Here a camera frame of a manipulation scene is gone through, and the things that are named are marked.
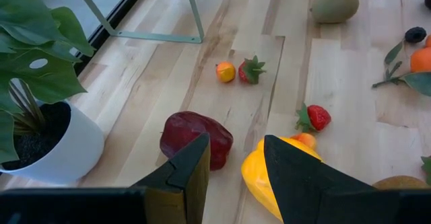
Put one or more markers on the grey table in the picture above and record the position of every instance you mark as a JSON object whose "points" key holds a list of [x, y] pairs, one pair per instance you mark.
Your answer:
{"points": [[151, 35]]}

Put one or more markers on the red strawberry green leaves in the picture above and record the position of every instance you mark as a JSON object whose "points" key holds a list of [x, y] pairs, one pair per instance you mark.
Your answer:
{"points": [[249, 71], [318, 117], [427, 168]]}

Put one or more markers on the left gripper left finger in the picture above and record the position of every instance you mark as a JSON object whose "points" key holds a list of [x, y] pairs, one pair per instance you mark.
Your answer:
{"points": [[188, 183]]}

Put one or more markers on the small yellow orange apricot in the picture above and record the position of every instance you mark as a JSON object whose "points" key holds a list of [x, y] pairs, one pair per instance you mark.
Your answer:
{"points": [[225, 72]]}

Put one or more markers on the brown fuzzy kiwi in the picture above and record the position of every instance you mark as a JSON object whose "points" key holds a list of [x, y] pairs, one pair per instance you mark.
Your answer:
{"points": [[400, 183], [335, 6]]}

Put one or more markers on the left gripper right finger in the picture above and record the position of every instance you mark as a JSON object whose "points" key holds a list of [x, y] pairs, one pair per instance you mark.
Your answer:
{"points": [[303, 190]]}

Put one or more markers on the yellow bell pepper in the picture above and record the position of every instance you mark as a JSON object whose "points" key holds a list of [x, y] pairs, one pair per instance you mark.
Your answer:
{"points": [[256, 173]]}

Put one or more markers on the orange tangerine with leaves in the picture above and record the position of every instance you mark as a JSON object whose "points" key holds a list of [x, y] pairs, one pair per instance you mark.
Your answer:
{"points": [[422, 61]]}

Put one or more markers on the small orange peach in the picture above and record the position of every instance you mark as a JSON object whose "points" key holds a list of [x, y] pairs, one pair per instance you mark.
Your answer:
{"points": [[306, 139]]}

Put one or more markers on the small blackberry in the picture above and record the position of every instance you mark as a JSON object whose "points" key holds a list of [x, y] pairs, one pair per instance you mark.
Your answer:
{"points": [[415, 34]]}

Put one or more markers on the black aluminium frame rail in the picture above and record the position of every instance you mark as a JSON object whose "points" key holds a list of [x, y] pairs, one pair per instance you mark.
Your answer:
{"points": [[111, 20]]}

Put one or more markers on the dark red bell pepper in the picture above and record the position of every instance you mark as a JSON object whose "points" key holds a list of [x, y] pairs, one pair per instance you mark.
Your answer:
{"points": [[192, 133]]}

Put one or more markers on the green plant white pot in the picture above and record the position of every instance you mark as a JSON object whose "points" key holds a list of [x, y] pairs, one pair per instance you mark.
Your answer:
{"points": [[30, 32]]}

